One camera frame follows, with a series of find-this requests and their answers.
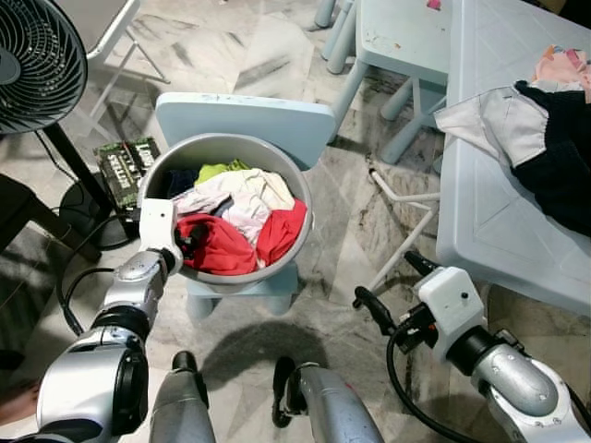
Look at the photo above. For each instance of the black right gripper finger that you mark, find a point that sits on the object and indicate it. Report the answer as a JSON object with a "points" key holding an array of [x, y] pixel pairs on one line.
{"points": [[374, 307], [421, 264]]}

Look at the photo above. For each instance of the red garment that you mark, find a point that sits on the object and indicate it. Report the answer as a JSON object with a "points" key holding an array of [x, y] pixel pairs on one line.
{"points": [[226, 254]]}

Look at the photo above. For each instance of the navy garment white lining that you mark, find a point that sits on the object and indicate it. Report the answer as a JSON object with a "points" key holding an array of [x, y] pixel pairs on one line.
{"points": [[563, 157]]}

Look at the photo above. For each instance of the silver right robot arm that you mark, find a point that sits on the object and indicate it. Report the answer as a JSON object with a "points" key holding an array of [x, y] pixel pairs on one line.
{"points": [[526, 378]]}

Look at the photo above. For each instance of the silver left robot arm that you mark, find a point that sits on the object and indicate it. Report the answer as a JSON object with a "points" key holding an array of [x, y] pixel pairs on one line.
{"points": [[92, 388]]}

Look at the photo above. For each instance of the pink white patterned garment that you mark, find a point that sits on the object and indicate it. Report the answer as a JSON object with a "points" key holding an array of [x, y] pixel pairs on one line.
{"points": [[199, 200]]}

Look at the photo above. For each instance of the light blue plastic table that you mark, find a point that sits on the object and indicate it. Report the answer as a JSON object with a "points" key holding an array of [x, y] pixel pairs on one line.
{"points": [[480, 231]]}

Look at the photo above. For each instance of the green garment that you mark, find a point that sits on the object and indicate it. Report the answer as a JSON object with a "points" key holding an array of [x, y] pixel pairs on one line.
{"points": [[214, 171]]}

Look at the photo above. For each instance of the cream garment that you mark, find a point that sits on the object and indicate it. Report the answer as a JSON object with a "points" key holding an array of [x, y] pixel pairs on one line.
{"points": [[259, 189]]}

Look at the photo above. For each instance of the silver right robot leg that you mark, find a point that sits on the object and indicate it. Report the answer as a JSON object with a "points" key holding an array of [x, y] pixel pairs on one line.
{"points": [[332, 415]]}

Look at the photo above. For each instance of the silver robot leg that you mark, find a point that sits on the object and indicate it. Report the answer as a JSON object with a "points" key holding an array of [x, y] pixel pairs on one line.
{"points": [[180, 415], [332, 415]]}

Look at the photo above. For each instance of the grey laundry basin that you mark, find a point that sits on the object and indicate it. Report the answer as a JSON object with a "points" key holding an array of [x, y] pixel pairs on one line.
{"points": [[268, 152]]}

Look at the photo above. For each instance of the light blue child chair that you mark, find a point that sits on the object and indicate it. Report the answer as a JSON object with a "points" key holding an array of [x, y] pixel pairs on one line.
{"points": [[249, 115]]}

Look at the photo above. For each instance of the silver left robot leg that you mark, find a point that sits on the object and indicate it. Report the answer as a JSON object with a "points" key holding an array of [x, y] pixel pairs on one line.
{"points": [[180, 415]]}

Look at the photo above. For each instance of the dark brown wooden furniture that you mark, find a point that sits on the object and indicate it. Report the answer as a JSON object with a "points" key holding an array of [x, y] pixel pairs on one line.
{"points": [[18, 208]]}

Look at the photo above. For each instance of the small light blue table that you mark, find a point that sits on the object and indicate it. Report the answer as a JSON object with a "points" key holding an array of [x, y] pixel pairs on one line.
{"points": [[397, 37]]}

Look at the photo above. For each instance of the black standing fan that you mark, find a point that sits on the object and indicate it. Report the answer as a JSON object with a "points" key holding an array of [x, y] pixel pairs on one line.
{"points": [[42, 65]]}

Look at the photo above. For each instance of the grey folding chair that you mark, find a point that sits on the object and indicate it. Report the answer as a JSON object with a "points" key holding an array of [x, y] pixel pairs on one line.
{"points": [[102, 11]]}

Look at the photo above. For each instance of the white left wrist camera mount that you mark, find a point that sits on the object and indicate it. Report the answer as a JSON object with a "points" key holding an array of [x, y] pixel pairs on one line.
{"points": [[157, 231]]}

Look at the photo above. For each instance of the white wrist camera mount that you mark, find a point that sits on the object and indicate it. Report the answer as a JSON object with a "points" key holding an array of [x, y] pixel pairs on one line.
{"points": [[157, 231], [452, 309]]}

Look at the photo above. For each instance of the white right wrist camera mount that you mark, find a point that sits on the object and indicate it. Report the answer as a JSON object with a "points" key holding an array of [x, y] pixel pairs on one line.
{"points": [[452, 309]]}

